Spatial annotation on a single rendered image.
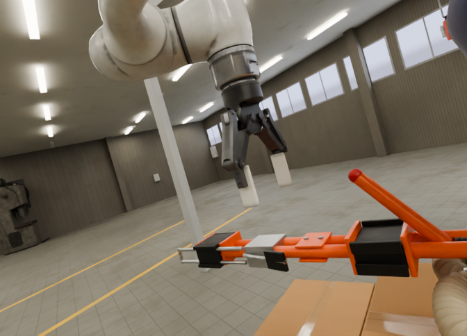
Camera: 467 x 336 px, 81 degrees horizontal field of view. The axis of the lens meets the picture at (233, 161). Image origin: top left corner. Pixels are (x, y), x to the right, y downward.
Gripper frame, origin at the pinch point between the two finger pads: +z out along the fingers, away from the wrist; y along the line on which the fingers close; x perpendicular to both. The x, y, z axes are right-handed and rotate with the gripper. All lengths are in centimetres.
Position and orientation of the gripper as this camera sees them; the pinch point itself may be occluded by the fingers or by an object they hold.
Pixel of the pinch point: (269, 189)
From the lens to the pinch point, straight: 52.4
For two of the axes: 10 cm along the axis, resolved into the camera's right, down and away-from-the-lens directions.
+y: 5.8, -1.8, 8.0
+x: -7.7, 2.1, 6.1
